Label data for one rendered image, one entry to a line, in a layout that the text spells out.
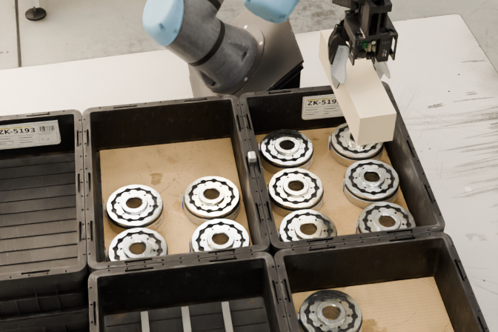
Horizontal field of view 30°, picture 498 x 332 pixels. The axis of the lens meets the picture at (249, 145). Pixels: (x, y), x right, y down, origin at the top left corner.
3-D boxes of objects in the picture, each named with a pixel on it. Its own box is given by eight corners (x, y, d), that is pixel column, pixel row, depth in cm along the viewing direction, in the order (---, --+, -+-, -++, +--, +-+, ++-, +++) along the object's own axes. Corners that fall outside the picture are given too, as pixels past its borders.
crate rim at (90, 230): (83, 117, 179) (81, 107, 177) (237, 102, 182) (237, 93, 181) (89, 280, 150) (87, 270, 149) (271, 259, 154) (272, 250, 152)
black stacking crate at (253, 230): (90, 153, 185) (83, 110, 178) (236, 138, 189) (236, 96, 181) (96, 314, 157) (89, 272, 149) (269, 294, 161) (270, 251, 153)
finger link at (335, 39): (322, 64, 154) (341, 20, 148) (320, 58, 155) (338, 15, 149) (348, 67, 155) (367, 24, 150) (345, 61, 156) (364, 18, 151)
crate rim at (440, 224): (237, 102, 182) (237, 93, 181) (385, 88, 186) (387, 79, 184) (271, 259, 154) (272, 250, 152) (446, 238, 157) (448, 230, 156)
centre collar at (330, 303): (313, 304, 153) (313, 301, 152) (342, 300, 153) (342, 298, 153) (319, 328, 149) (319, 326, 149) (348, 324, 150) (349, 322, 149)
